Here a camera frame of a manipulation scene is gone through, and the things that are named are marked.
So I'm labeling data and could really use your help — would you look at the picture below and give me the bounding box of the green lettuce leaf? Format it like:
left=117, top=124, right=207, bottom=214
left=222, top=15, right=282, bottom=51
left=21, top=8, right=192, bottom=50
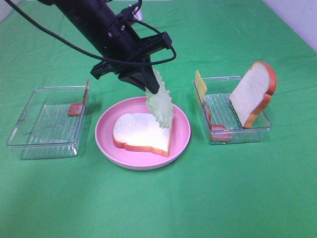
left=145, top=68, right=173, bottom=128

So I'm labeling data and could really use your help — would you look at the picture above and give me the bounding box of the pink round plate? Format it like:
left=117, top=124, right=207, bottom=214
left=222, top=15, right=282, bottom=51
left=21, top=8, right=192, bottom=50
left=95, top=96, right=191, bottom=171

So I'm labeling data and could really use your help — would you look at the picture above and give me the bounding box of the green tablecloth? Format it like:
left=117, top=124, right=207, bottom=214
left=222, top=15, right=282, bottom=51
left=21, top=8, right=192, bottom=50
left=0, top=0, right=317, bottom=238

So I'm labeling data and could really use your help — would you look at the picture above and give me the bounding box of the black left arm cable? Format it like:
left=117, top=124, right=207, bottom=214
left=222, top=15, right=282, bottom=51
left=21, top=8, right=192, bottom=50
left=3, top=0, right=177, bottom=65

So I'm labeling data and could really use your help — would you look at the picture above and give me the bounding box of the red bacon strip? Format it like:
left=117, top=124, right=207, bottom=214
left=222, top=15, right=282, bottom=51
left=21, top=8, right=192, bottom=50
left=203, top=101, right=232, bottom=143
left=67, top=79, right=89, bottom=117

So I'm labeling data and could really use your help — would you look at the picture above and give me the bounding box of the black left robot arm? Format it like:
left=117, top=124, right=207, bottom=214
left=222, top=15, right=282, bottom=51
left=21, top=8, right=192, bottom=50
left=43, top=0, right=172, bottom=94

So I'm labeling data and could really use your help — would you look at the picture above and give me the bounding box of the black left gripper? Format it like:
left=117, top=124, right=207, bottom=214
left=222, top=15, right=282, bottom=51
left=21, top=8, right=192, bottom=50
left=90, top=19, right=172, bottom=94

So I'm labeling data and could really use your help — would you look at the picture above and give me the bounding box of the clear right plastic container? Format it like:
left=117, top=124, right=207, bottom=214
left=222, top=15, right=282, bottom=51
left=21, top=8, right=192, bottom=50
left=193, top=76, right=271, bottom=145

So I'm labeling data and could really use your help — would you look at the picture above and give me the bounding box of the clear plastic container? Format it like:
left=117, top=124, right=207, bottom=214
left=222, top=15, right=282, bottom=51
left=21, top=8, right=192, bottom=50
left=6, top=85, right=89, bottom=160
left=193, top=76, right=271, bottom=145

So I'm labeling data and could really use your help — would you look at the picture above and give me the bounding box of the clear left plastic container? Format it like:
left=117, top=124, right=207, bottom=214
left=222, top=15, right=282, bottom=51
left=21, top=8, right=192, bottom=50
left=6, top=85, right=89, bottom=160

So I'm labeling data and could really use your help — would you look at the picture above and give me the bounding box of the white bread slice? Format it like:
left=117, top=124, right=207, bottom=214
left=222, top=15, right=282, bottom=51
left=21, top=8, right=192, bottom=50
left=229, top=61, right=277, bottom=128
left=112, top=113, right=173, bottom=157

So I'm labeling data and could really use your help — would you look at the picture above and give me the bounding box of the yellow cheese slice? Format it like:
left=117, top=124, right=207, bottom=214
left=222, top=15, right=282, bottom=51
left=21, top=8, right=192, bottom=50
left=194, top=70, right=208, bottom=103

